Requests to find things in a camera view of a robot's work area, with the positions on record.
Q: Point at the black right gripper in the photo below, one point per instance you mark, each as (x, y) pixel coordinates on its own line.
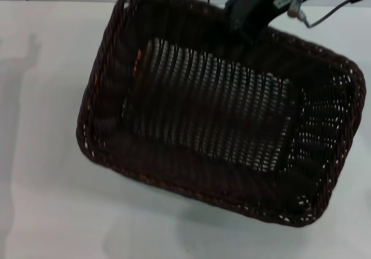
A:
(255, 1)

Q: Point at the orange striped bread roll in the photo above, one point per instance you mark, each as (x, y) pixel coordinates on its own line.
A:
(138, 59)

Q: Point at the dark brown wicker basket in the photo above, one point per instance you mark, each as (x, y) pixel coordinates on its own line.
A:
(174, 188)

